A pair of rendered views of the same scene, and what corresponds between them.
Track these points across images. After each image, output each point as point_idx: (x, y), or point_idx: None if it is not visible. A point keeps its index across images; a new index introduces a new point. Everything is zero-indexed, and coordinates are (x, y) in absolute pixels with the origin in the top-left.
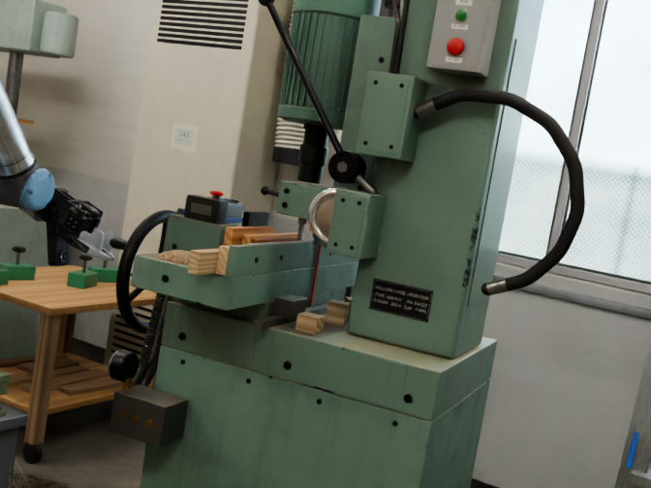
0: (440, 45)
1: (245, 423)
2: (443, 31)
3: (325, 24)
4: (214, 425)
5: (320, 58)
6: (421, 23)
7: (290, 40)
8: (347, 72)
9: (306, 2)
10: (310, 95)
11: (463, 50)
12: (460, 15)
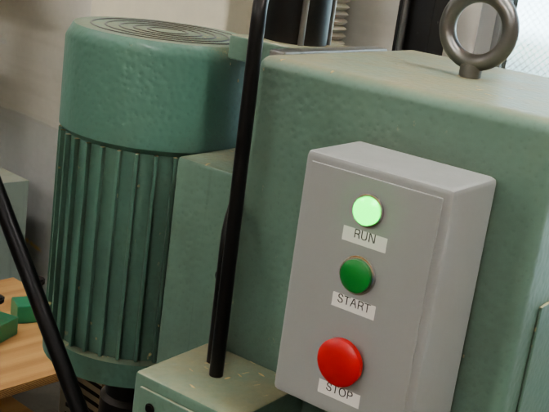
0: (305, 342)
1: None
2: (311, 307)
3: (106, 171)
4: None
5: (99, 247)
6: (290, 230)
7: (12, 221)
8: (162, 277)
9: (68, 113)
10: (51, 361)
11: (363, 376)
12: (352, 280)
